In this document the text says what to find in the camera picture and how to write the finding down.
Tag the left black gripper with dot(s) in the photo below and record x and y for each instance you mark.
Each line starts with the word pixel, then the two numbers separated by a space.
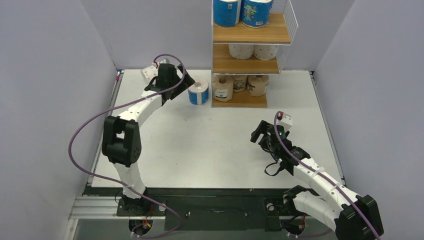
pixel 187 82

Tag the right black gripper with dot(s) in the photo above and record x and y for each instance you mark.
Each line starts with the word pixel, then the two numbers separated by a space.
pixel 265 136

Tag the blue roll back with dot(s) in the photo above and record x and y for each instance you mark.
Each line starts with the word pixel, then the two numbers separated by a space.
pixel 198 93

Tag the blue roll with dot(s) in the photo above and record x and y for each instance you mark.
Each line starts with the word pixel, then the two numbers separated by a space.
pixel 198 93
pixel 256 13
pixel 226 13

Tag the brown roll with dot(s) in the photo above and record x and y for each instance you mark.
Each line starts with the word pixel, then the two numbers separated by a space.
pixel 257 85
pixel 239 83
pixel 222 87

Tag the white floral roll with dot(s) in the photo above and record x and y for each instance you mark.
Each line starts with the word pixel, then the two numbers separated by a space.
pixel 241 51
pixel 148 73
pixel 265 52

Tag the blue roll front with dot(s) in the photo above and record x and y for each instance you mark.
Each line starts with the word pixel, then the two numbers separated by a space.
pixel 226 13

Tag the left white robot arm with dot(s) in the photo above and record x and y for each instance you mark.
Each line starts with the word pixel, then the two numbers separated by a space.
pixel 121 141

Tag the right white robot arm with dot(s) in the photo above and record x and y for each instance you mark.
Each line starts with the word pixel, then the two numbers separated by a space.
pixel 349 215

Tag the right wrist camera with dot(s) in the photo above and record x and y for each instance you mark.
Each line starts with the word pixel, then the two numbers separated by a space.
pixel 285 120

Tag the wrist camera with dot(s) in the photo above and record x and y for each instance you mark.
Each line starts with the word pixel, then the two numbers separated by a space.
pixel 163 61
pixel 285 120

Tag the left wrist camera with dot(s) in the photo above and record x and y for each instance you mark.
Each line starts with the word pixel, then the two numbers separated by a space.
pixel 163 61

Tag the white wire wooden shelf rack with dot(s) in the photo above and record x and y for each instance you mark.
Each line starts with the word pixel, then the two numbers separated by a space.
pixel 280 30

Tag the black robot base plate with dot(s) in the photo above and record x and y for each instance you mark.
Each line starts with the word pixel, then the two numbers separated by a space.
pixel 214 209

